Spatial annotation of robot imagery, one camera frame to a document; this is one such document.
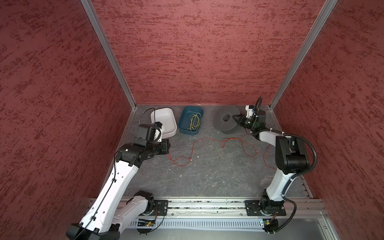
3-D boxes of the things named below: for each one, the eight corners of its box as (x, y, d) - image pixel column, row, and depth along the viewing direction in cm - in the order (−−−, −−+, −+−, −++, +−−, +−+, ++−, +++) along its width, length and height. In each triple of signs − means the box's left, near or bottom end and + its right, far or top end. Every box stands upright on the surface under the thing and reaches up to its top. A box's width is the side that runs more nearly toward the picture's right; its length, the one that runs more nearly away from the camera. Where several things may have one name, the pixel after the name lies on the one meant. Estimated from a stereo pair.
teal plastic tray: (178, 135, 105) (177, 131, 101) (180, 109, 121) (180, 105, 117) (203, 135, 105) (203, 131, 101) (202, 110, 121) (202, 105, 117)
